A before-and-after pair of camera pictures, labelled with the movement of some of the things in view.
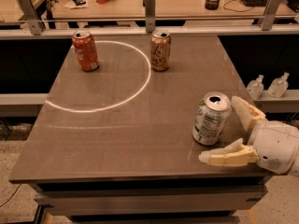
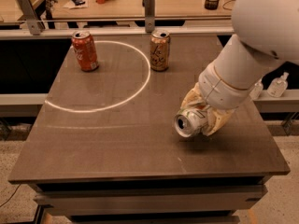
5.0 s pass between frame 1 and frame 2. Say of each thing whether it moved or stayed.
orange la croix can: stayed
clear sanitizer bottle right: stayed
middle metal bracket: stayed
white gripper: moved
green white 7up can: moved
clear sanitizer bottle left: stayed
